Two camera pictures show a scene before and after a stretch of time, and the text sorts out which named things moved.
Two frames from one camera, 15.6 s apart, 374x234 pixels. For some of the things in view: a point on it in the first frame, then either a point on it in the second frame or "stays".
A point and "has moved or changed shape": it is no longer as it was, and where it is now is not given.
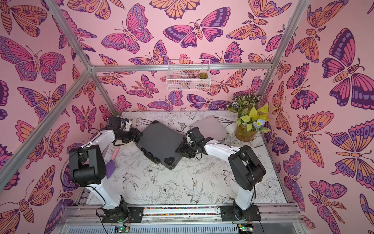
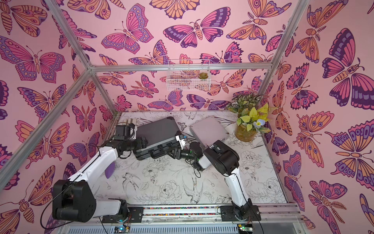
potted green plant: x=252 y=116 stays
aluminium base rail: x=273 y=218 stays
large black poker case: x=160 y=143 has moved or changed shape
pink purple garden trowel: x=110 y=165 stays
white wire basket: x=188 y=75 stays
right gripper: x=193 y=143 -> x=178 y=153
